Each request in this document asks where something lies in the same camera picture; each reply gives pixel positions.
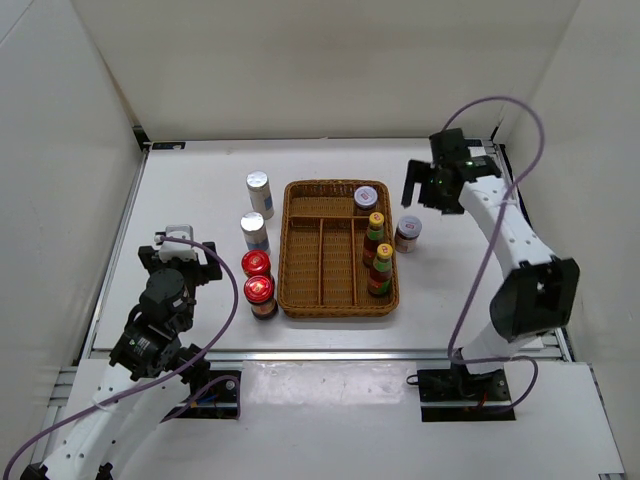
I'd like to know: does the white-lid paste jar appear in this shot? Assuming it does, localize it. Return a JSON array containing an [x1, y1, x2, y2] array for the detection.
[[394, 215, 422, 253], [354, 185, 378, 216]]

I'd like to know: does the red-lid sauce jar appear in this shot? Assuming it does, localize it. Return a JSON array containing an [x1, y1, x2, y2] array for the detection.
[[243, 275, 278, 320], [241, 249, 272, 278]]

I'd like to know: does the yellow-cap sauce bottle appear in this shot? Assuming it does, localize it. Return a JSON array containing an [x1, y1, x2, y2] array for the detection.
[[362, 212, 384, 267], [367, 243, 393, 297]]

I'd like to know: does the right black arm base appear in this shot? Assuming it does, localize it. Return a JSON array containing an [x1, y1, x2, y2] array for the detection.
[[406, 367, 516, 423]]

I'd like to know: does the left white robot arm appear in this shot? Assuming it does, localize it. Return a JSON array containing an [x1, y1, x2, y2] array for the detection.
[[19, 233, 231, 479]]

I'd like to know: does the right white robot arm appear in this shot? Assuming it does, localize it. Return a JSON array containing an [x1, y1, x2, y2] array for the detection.
[[402, 129, 580, 400]]

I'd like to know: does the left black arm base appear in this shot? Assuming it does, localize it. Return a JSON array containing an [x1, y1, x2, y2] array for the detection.
[[164, 365, 242, 421]]

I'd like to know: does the near silver-lid spice jar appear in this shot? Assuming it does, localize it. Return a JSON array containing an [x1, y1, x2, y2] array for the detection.
[[240, 211, 270, 254]]

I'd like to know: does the silver-lid spice jar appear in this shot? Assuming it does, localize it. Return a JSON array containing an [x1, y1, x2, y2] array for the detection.
[[246, 170, 274, 220], [240, 211, 270, 254]]

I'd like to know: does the far silver-lid spice jar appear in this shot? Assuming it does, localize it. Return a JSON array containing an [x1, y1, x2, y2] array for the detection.
[[246, 170, 274, 220]]

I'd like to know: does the brown wicker divided basket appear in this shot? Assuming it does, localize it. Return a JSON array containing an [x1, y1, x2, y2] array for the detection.
[[276, 179, 399, 318]]

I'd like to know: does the left dark table label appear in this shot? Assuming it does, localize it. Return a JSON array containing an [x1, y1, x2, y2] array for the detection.
[[151, 142, 186, 151]]

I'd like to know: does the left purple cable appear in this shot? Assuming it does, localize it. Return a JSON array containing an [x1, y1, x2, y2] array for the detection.
[[0, 238, 242, 480]]

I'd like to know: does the purple cable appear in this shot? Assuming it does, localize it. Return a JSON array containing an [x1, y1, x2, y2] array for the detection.
[[0, 238, 242, 480], [443, 94, 546, 414]]

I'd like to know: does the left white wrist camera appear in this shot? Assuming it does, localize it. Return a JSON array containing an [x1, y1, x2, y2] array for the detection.
[[154, 224, 198, 263]]

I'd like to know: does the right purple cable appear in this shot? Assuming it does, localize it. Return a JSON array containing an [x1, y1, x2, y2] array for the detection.
[[443, 94, 546, 414]]

